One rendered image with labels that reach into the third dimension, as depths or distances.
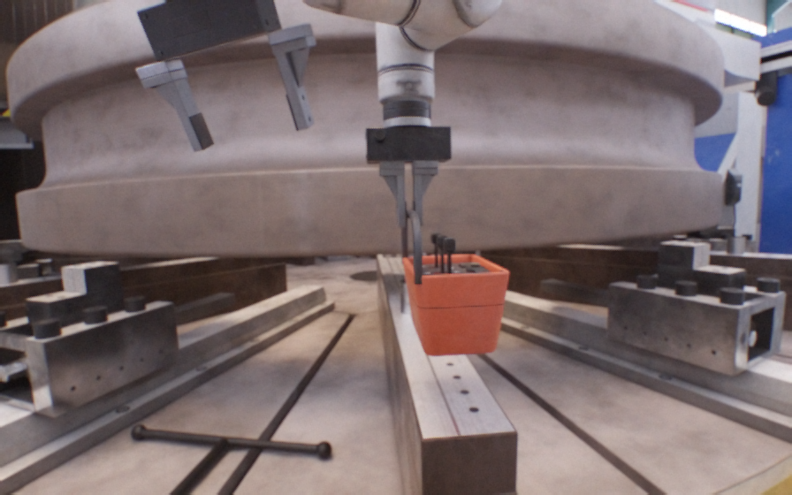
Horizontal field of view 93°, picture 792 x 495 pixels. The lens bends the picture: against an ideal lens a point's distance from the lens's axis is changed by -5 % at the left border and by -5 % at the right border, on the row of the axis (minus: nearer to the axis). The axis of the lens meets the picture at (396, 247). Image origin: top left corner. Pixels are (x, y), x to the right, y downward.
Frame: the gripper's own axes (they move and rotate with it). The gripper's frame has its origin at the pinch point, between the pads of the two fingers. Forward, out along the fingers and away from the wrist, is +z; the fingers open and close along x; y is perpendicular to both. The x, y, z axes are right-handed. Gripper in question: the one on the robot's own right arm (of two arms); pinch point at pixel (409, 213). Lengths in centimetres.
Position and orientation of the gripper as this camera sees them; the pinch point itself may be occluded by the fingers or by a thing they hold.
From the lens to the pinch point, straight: 64.5
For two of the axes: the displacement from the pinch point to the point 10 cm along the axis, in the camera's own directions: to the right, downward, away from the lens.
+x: 10.0, -0.4, 0.7
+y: 0.8, 1.1, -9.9
